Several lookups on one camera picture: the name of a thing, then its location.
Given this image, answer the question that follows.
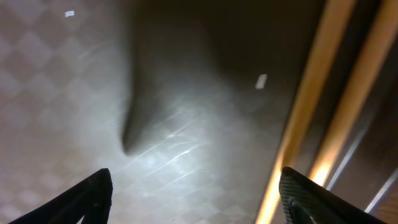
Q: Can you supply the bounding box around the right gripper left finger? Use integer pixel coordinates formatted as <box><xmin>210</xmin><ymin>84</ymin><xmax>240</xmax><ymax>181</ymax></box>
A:
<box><xmin>10</xmin><ymin>168</ymin><xmax>113</xmax><ymax>224</ymax></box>

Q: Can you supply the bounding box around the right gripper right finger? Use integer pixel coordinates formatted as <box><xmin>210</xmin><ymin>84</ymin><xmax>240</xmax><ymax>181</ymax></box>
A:
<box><xmin>279</xmin><ymin>166</ymin><xmax>384</xmax><ymax>224</ymax></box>

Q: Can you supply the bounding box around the brown serving tray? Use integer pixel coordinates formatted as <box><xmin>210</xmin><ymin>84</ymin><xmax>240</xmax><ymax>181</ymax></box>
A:
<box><xmin>0</xmin><ymin>0</ymin><xmax>398</xmax><ymax>224</ymax></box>

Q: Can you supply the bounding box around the wooden chopstick left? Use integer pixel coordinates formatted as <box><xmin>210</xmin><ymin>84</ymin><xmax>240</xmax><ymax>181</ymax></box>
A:
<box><xmin>255</xmin><ymin>0</ymin><xmax>356</xmax><ymax>224</ymax></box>

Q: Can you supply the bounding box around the wooden chopstick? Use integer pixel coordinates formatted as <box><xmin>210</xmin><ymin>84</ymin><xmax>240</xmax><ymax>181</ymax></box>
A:
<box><xmin>255</xmin><ymin>0</ymin><xmax>356</xmax><ymax>224</ymax></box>
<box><xmin>308</xmin><ymin>0</ymin><xmax>397</xmax><ymax>186</ymax></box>

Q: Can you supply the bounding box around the wooden chopstick right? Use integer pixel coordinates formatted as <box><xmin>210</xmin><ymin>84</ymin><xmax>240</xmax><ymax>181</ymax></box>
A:
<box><xmin>308</xmin><ymin>0</ymin><xmax>397</xmax><ymax>186</ymax></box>

